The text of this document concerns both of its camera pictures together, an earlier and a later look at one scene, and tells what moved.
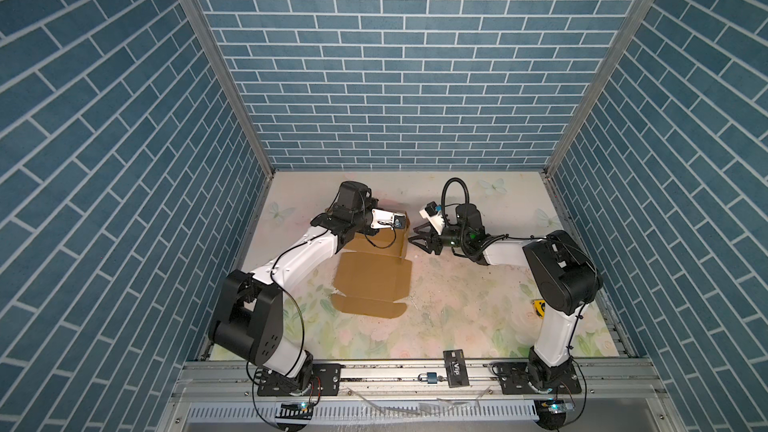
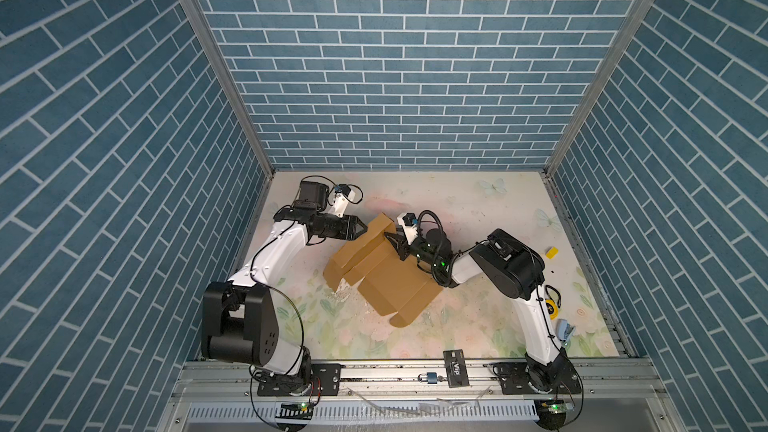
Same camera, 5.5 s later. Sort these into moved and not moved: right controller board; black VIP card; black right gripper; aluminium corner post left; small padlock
Moved: black right gripper
Not moved: aluminium corner post left; small padlock; black VIP card; right controller board
